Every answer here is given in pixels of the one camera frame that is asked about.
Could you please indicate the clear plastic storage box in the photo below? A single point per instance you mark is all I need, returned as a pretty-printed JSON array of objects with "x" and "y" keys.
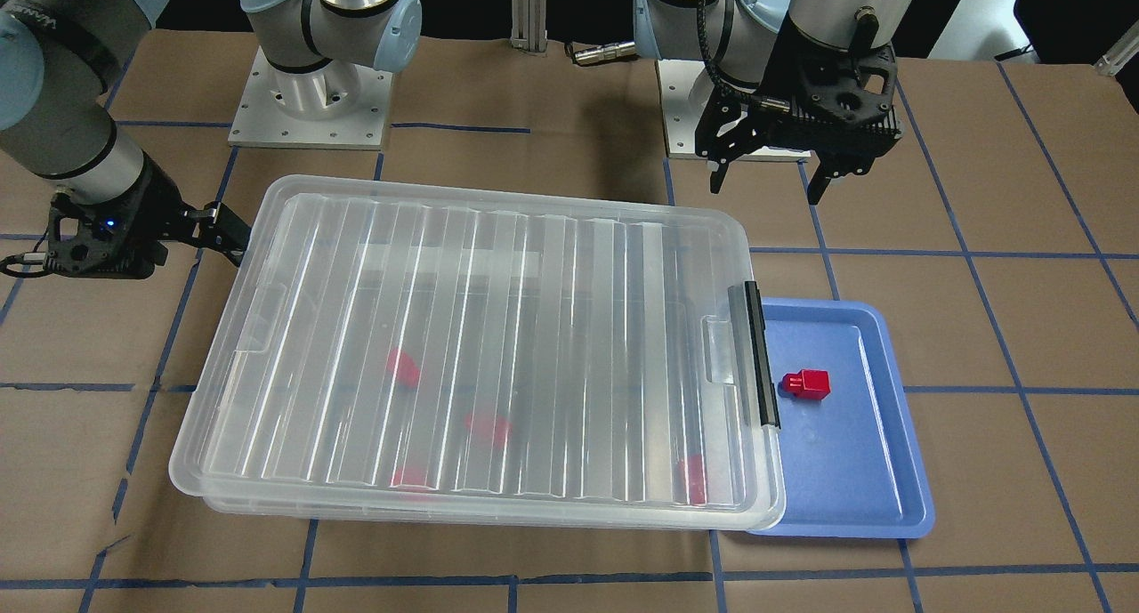
[{"x": 608, "y": 385}]

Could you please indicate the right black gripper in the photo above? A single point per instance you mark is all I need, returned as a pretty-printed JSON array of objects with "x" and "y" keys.
[{"x": 153, "y": 205}]

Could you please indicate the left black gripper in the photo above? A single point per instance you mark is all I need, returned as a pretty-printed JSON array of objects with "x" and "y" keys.
[{"x": 731, "y": 120}]

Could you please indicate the red block under lid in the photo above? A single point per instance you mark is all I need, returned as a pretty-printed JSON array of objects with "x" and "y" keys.
[
  {"x": 488, "y": 430},
  {"x": 411, "y": 478},
  {"x": 402, "y": 369}
]

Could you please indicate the red block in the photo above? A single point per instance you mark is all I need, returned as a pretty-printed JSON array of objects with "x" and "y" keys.
[
  {"x": 813, "y": 384},
  {"x": 402, "y": 369},
  {"x": 411, "y": 478},
  {"x": 488, "y": 430},
  {"x": 691, "y": 473}
]

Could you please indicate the aluminium frame post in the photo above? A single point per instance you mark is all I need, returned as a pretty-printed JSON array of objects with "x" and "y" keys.
[{"x": 528, "y": 33}]

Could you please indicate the clear ribbed box lid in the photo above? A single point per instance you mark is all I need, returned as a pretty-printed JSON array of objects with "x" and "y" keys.
[{"x": 323, "y": 237}]

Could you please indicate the blue plastic tray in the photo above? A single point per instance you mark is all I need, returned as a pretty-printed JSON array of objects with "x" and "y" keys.
[{"x": 852, "y": 462}]

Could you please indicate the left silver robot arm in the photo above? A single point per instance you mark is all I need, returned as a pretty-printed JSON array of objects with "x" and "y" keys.
[{"x": 739, "y": 78}]

